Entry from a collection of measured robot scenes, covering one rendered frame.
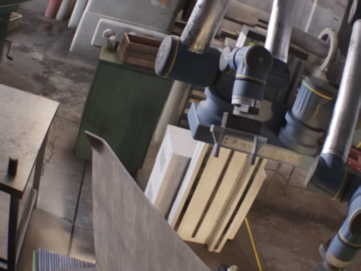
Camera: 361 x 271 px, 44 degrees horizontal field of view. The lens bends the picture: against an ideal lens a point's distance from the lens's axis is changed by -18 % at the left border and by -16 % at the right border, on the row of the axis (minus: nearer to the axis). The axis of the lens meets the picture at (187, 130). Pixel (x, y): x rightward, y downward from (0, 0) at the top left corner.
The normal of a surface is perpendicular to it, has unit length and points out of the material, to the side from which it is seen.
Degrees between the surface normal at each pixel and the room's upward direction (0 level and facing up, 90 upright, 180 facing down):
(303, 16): 90
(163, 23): 89
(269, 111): 90
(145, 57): 90
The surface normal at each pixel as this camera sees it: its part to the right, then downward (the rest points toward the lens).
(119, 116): 0.10, 0.44
